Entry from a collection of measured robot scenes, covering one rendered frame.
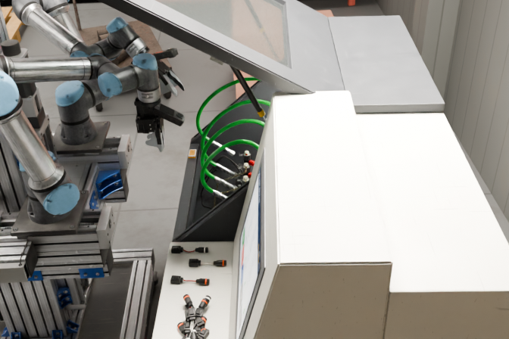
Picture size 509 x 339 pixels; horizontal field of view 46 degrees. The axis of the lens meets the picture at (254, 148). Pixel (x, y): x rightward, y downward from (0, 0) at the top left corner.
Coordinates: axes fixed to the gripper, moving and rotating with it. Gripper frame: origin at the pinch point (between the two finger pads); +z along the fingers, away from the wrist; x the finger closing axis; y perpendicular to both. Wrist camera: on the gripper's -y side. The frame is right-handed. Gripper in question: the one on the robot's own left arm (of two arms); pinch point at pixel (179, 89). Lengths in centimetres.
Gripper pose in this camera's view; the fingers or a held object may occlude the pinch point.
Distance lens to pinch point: 231.9
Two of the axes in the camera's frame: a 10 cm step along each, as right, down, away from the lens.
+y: -7.2, 5.7, 3.9
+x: -2.2, 3.4, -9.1
